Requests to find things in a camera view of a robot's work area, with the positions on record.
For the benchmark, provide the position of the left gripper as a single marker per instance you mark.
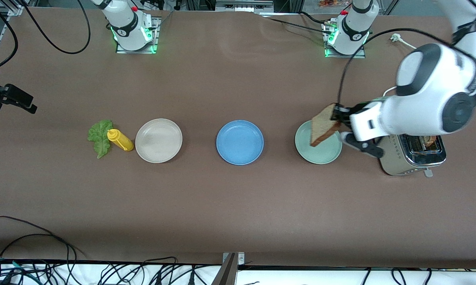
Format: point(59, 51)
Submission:
point(344, 112)

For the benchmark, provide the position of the light bread slice brown crust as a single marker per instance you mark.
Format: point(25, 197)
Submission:
point(429, 139)
point(323, 126)

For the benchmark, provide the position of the green lettuce leaf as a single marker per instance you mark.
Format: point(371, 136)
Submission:
point(97, 136)

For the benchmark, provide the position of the yellow mustard squeeze bottle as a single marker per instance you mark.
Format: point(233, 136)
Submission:
point(121, 140)

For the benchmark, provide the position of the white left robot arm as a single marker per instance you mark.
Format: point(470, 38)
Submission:
point(427, 91)

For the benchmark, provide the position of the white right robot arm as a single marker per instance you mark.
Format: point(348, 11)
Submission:
point(125, 23)

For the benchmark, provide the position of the green round plate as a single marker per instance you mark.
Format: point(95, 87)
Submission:
point(321, 155)

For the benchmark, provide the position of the blue round plate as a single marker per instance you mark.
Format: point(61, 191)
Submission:
point(239, 142)

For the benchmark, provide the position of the beige round plate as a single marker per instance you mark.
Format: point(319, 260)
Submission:
point(158, 140)

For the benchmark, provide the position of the silver two-slot toaster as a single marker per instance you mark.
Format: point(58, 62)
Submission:
point(396, 164)

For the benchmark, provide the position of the orange snack bag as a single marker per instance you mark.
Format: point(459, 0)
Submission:
point(329, 3)

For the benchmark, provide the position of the grey metal box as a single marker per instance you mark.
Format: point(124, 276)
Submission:
point(243, 6)

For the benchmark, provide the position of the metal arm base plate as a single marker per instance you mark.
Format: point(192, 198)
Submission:
point(154, 43)
point(344, 56)

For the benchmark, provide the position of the metal mounting bracket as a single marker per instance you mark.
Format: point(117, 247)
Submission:
point(228, 273)

